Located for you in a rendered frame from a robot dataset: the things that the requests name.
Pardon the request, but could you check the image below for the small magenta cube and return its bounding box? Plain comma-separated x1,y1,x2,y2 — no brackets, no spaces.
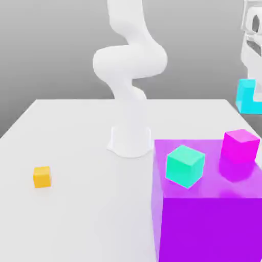
220,128,261,164

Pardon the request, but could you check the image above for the small teal cube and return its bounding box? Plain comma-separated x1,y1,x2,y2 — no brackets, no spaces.
165,144,206,189

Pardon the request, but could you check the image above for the small cyan cube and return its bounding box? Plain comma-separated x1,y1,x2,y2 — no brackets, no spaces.
235,78,262,115

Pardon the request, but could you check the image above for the large purple box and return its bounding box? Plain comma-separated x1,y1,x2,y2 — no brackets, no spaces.
151,139,262,262

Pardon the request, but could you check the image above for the small yellow cube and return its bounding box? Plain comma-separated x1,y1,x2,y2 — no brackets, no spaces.
32,165,52,189

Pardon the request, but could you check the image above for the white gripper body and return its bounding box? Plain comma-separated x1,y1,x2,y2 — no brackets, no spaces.
241,34,262,80

